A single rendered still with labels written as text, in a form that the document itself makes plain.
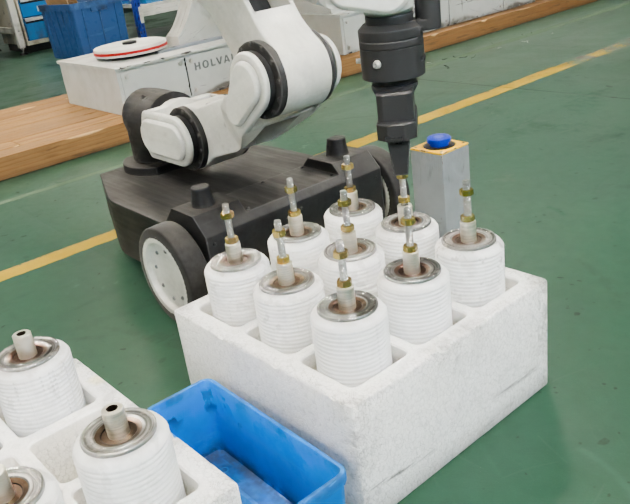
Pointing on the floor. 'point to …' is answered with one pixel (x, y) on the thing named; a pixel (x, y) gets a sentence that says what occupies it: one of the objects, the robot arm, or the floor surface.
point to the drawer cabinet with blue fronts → (37, 39)
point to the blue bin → (252, 447)
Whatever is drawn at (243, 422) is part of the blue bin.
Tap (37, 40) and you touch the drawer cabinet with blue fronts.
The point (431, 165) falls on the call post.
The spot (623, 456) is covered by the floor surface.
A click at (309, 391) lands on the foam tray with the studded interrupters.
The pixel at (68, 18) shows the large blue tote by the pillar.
